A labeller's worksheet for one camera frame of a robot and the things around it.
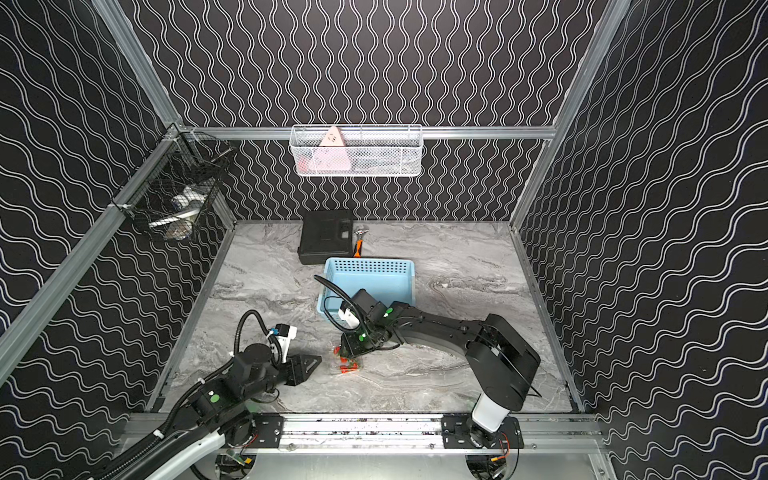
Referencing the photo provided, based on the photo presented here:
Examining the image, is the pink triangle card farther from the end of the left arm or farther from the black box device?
the end of the left arm

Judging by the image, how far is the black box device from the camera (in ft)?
3.53

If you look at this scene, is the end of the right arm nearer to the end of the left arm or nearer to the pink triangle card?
the end of the left arm

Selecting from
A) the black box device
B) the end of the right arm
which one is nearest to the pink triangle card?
the black box device

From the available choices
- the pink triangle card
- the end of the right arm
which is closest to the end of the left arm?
the end of the right arm

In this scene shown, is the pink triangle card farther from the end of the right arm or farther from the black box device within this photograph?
the end of the right arm
